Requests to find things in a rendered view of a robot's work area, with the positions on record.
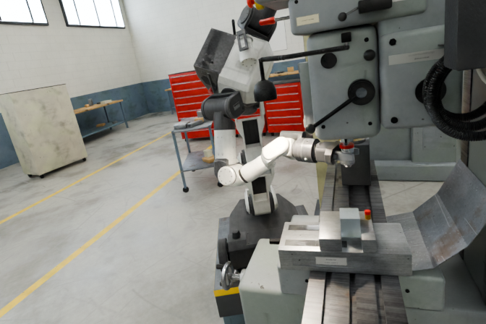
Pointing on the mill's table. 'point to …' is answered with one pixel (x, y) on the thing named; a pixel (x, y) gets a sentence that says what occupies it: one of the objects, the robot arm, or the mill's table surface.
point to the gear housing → (320, 21)
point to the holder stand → (349, 176)
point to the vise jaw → (330, 231)
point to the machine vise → (303, 263)
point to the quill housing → (323, 105)
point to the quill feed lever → (361, 94)
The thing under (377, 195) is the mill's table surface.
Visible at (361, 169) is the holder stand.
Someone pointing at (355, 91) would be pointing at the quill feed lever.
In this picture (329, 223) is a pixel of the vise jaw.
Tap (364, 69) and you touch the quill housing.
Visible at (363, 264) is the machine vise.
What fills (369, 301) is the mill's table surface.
